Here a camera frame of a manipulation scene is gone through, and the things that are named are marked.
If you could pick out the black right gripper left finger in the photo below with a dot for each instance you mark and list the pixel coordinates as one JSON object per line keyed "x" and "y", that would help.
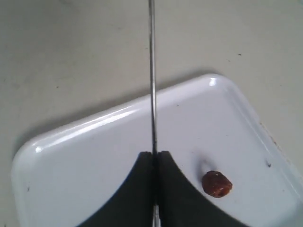
{"x": 132, "y": 204}

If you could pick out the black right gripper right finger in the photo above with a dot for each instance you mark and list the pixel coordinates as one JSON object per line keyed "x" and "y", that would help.
{"x": 181, "y": 204}

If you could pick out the thin metal skewer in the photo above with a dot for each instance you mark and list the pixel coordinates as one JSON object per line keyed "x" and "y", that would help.
{"x": 151, "y": 5}

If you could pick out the red meatball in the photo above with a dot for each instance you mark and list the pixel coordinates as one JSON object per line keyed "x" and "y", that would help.
{"x": 215, "y": 184}

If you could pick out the white rectangular plastic tray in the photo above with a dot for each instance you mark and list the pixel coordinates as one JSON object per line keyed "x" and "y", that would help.
{"x": 61, "y": 177}

